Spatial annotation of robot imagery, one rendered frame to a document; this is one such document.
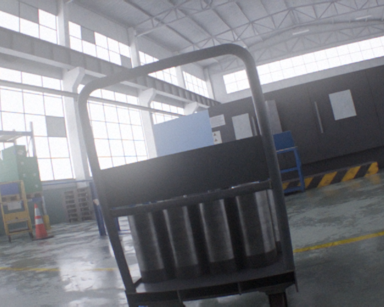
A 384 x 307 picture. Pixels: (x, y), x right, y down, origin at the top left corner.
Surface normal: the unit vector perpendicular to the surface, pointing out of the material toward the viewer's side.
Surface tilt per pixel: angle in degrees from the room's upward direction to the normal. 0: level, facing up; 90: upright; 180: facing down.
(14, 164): 90
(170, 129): 86
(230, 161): 98
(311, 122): 86
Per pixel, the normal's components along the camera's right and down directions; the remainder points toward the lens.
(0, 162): -0.37, 0.00
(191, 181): -0.18, 0.10
